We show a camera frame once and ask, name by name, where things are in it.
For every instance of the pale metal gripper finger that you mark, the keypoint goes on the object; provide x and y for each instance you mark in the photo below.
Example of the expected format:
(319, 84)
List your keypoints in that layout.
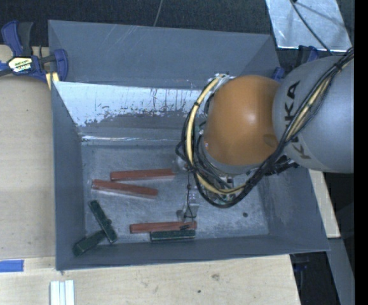
(180, 214)
(195, 211)

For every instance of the dark green flat block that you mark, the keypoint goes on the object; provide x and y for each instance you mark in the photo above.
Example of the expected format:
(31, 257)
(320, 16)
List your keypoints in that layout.
(172, 235)
(102, 221)
(86, 243)

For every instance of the red-brown flat block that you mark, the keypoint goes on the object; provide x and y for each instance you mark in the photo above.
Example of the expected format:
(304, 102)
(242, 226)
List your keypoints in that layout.
(142, 174)
(125, 188)
(158, 227)

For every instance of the grey metal bin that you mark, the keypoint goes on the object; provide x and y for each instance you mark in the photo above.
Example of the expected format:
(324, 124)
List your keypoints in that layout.
(133, 52)

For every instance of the pale wood flat board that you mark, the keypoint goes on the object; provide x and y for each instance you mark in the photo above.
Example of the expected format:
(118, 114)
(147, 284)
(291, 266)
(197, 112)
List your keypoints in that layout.
(21, 170)

